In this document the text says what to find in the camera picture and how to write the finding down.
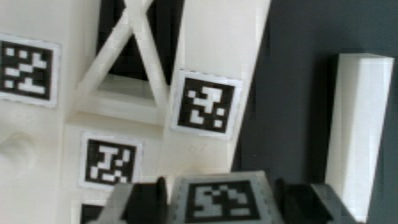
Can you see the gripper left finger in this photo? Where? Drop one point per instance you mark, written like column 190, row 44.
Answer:
column 137, row 204

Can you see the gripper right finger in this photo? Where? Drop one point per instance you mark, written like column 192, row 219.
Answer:
column 309, row 204

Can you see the white tagged cube nut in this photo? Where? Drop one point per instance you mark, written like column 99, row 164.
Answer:
column 224, row 199

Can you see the white chair back frame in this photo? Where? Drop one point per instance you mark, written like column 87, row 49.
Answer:
column 89, row 92

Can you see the white chair seat part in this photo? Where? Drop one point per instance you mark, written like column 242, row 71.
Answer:
column 110, row 148

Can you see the white U-shaped obstacle fence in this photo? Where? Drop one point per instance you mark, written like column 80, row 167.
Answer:
column 361, row 95

